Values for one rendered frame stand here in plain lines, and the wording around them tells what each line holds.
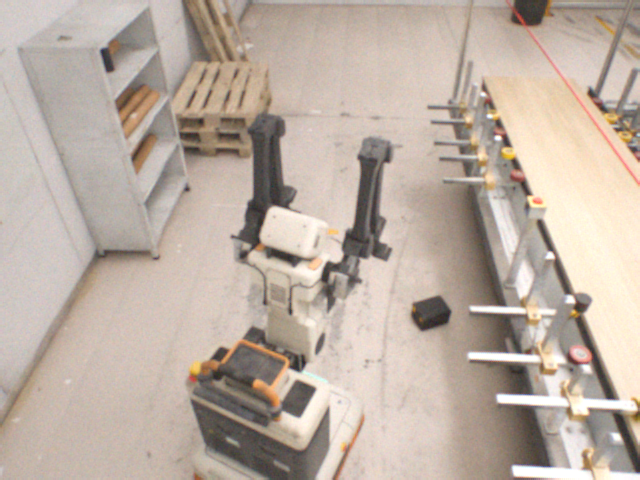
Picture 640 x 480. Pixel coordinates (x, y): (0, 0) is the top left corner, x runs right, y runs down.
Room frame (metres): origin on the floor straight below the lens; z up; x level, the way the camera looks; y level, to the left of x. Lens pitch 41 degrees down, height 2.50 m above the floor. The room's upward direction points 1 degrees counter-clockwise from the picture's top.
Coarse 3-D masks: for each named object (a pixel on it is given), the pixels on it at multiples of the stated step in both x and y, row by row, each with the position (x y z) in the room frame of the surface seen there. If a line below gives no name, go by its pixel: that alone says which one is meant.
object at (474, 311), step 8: (472, 312) 1.42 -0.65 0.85; (480, 312) 1.42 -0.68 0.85; (488, 312) 1.41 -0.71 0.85; (496, 312) 1.41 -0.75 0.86; (504, 312) 1.41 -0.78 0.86; (512, 312) 1.41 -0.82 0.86; (520, 312) 1.41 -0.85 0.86; (544, 312) 1.41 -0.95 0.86; (552, 312) 1.41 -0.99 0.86; (568, 320) 1.39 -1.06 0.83
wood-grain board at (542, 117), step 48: (528, 96) 3.42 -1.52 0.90; (528, 144) 2.73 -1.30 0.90; (576, 144) 2.73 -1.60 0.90; (624, 144) 2.72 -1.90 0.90; (576, 192) 2.22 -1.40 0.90; (624, 192) 2.22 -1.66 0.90; (576, 240) 1.82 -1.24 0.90; (624, 240) 1.82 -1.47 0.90; (576, 288) 1.50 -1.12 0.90; (624, 288) 1.50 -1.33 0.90; (624, 336) 1.24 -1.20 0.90; (624, 384) 1.02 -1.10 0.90
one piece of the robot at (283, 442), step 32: (224, 352) 1.25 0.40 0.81; (192, 384) 1.11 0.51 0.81; (224, 384) 1.10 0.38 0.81; (256, 384) 0.98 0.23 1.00; (288, 384) 1.10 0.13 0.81; (320, 384) 1.10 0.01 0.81; (224, 416) 1.04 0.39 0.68; (288, 416) 0.96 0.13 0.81; (320, 416) 1.00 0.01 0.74; (224, 448) 1.06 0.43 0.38; (256, 448) 0.97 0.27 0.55; (288, 448) 0.91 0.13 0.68; (320, 448) 1.00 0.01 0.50
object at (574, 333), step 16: (512, 160) 2.68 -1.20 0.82; (512, 192) 2.53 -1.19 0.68; (528, 192) 2.30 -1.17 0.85; (544, 240) 1.92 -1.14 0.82; (560, 272) 1.67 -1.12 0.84; (544, 288) 1.74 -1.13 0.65; (560, 288) 1.61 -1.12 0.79; (576, 320) 1.40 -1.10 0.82; (560, 336) 1.45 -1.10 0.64; (576, 336) 1.35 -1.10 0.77; (592, 352) 1.22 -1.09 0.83; (592, 368) 1.17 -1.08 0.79; (592, 384) 1.12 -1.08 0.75; (608, 384) 1.05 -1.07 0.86; (592, 416) 1.03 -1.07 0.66; (608, 416) 0.97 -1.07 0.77; (592, 432) 0.99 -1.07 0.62; (624, 432) 0.87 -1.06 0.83; (624, 448) 0.84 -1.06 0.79; (608, 464) 0.84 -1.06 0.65; (624, 464) 0.80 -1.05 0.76
